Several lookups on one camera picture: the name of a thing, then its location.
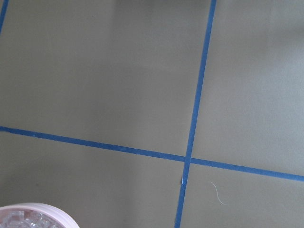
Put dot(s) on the pink bowl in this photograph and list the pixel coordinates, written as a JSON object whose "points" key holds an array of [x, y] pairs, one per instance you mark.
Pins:
{"points": [[55, 213]]}

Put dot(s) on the clear ice cubes pile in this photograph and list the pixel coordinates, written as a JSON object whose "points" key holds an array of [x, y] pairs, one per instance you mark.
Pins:
{"points": [[27, 219]]}

